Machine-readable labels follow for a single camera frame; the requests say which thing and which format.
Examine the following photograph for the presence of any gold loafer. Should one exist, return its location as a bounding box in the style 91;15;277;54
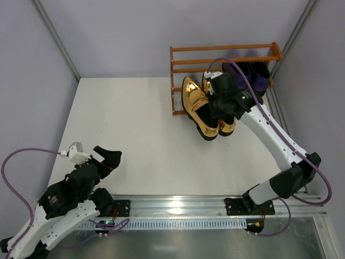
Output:
202;72;236;137
181;77;219;141

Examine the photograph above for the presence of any purple loafer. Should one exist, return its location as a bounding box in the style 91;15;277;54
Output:
222;62;251;90
249;62;270;97

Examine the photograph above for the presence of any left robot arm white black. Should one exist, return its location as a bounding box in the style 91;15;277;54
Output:
1;142;122;258

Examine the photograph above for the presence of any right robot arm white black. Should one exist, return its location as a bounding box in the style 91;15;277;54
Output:
203;72;321;213

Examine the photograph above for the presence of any orange wooden shoe shelf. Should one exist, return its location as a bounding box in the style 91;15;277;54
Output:
170;42;282;115

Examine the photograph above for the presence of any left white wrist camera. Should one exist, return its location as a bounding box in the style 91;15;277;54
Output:
60;142;91;165

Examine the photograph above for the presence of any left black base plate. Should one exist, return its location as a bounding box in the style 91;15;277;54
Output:
108;200;131;218

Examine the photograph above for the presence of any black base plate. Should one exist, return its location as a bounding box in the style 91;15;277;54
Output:
108;200;131;218
224;197;275;216

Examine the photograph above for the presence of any right aluminium corner post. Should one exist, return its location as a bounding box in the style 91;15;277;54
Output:
271;0;320;78

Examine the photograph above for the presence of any aluminium corner post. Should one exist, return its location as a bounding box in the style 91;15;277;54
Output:
271;0;320;78
31;0;81;82

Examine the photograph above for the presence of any aluminium mounting rail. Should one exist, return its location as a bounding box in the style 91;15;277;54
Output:
37;194;327;220

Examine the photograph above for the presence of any slotted grey cable duct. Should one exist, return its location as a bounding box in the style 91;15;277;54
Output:
72;217;249;230

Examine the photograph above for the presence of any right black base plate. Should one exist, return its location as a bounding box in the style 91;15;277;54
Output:
224;197;275;216

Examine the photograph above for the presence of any left aluminium corner post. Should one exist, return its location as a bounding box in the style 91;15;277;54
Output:
31;0;81;82

